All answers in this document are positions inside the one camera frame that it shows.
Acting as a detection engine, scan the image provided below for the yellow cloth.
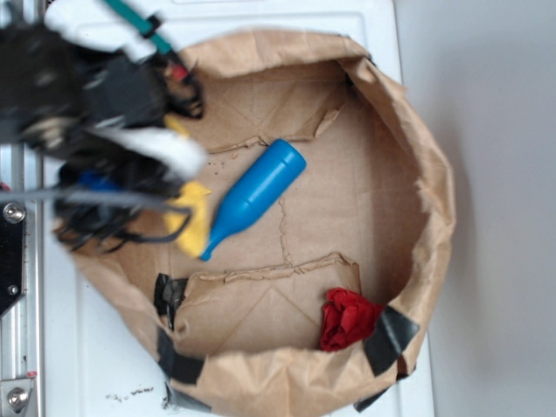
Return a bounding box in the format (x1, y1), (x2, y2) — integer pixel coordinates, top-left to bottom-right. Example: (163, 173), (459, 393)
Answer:
(162, 115), (214, 258)

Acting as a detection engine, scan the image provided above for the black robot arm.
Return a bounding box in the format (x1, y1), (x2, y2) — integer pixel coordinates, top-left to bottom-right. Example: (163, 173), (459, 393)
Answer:
(1, 1), (209, 256)

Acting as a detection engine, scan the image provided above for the red crumpled cloth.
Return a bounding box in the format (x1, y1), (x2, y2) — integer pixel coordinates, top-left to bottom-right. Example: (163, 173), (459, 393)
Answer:
(320, 288), (385, 352)

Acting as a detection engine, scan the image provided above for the blue plastic bottle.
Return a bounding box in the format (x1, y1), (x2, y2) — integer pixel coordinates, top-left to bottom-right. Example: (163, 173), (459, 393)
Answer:
(200, 139), (307, 261)

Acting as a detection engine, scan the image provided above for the brown paper bag tray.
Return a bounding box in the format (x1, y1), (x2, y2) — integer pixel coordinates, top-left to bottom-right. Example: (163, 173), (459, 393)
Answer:
(72, 30), (455, 416)

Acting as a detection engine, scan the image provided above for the white plastic board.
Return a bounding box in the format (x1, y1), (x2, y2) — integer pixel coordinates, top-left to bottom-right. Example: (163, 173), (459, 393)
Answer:
(41, 1), (435, 416)

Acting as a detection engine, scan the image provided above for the green cable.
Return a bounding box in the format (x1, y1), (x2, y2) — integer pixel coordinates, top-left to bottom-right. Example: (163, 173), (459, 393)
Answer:
(102, 0), (175, 56)

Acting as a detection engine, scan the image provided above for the aluminium frame rail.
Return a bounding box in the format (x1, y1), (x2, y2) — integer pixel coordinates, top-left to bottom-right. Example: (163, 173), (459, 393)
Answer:
(0, 142), (44, 417)

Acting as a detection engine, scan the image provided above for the black metal bracket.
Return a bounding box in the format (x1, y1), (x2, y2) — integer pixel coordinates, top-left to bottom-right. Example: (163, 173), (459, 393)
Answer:
(0, 184), (26, 317)

